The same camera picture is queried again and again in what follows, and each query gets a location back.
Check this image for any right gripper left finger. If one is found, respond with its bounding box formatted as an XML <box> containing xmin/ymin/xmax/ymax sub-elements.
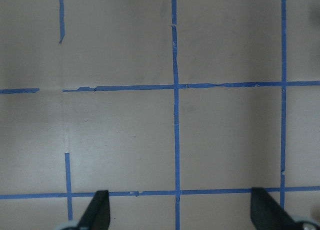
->
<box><xmin>76</xmin><ymin>190</ymin><xmax>111</xmax><ymax>230</ymax></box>

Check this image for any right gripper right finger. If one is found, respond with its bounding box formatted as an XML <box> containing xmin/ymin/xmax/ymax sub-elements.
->
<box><xmin>250</xmin><ymin>187</ymin><xmax>300</xmax><ymax>230</ymax></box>

